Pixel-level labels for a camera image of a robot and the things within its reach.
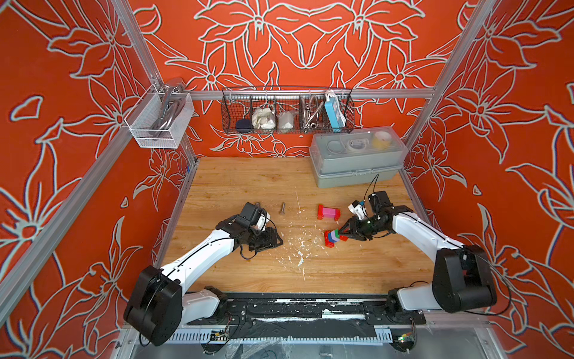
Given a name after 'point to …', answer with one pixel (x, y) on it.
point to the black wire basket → (288, 110)
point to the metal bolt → (282, 212)
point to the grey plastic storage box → (356, 157)
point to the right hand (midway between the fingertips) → (339, 232)
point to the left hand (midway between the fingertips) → (279, 242)
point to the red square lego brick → (337, 215)
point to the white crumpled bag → (264, 118)
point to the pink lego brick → (328, 212)
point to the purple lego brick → (332, 234)
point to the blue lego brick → (329, 235)
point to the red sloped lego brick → (343, 237)
